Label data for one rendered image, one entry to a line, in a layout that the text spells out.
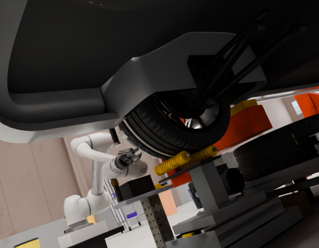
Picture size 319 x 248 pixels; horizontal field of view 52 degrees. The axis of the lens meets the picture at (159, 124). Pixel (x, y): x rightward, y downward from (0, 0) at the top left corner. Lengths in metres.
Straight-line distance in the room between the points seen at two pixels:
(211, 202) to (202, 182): 0.10
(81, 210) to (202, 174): 1.38
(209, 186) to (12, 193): 10.42
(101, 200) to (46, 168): 9.47
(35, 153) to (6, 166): 1.04
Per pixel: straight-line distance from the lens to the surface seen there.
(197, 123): 1.93
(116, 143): 1.96
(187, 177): 1.74
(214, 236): 1.44
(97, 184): 2.72
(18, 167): 12.04
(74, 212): 2.79
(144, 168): 2.05
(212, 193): 1.66
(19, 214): 11.69
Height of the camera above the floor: 0.34
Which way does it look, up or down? 13 degrees up
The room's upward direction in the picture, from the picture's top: 22 degrees counter-clockwise
